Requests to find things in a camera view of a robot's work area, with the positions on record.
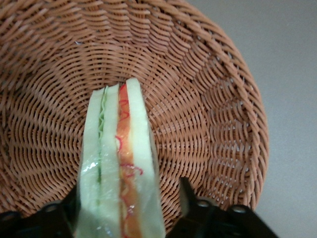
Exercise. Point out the round brown wicker basket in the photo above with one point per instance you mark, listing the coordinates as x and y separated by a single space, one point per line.
198 99

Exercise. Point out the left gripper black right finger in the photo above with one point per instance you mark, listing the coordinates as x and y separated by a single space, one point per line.
210 223

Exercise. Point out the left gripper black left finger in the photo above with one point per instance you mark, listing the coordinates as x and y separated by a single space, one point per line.
37 225

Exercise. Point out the triangular sandwich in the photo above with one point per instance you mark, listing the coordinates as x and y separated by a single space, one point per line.
138 148

